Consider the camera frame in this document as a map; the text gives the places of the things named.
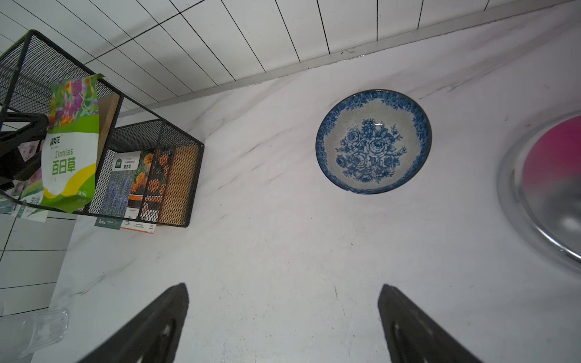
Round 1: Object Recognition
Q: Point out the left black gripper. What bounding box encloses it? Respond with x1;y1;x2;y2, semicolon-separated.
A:
1;113;49;188

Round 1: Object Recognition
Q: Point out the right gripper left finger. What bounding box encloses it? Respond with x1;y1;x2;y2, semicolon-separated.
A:
81;283;189;362

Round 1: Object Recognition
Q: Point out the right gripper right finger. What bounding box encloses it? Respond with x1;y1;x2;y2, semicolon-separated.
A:
378;284;480;362

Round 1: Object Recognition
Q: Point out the green zinnias seed bag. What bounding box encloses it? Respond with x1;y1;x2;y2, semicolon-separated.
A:
41;74;102;213

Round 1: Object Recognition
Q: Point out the colourful ranunculus seed bag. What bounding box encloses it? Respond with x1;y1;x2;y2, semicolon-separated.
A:
1;166;48;223

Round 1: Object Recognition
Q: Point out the lavender seed bag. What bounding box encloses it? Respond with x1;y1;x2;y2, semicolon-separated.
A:
95;151;142;230

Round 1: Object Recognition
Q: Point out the orange marigold seed bag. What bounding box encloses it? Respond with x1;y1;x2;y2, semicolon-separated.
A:
120;147;176;234

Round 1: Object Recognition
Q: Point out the clear drinking glass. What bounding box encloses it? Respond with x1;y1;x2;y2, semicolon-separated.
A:
1;309;69;362

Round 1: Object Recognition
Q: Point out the chrome pink cup rack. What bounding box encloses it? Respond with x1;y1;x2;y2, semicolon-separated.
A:
497;110;580;273

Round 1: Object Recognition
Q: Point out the blue white floral bowl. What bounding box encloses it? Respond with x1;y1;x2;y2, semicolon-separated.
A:
315;89;433;195

